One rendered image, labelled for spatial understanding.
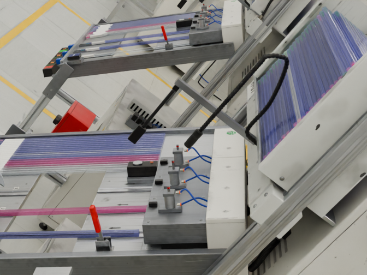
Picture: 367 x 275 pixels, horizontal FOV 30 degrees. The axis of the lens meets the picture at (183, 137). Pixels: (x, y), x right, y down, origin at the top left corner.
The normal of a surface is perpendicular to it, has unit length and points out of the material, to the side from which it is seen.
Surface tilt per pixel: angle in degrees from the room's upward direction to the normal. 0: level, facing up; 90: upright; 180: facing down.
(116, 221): 42
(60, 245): 0
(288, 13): 90
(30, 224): 0
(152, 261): 90
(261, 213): 90
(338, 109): 90
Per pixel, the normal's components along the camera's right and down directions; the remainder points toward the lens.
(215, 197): -0.07, -0.92
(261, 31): -0.08, 0.39
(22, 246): 0.61, -0.71
